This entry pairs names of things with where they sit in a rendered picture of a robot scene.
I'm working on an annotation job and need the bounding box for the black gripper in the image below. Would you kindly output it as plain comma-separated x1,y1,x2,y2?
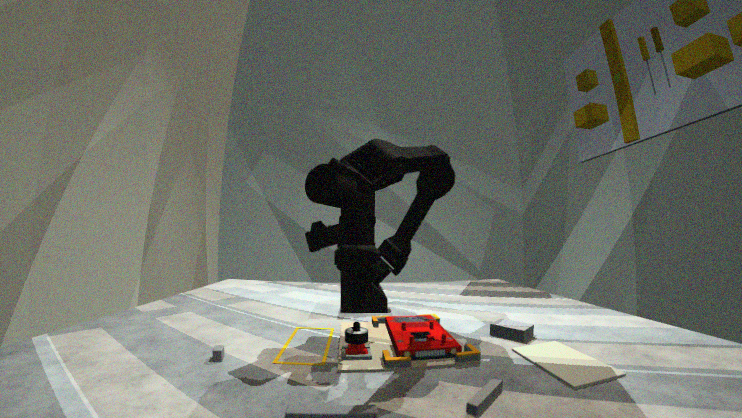
334,210,380,309

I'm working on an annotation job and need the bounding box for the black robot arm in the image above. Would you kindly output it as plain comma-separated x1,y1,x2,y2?
305,138,456,287

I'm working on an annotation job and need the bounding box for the black and grey toy wheel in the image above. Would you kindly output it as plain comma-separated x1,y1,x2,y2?
344,327,368,345

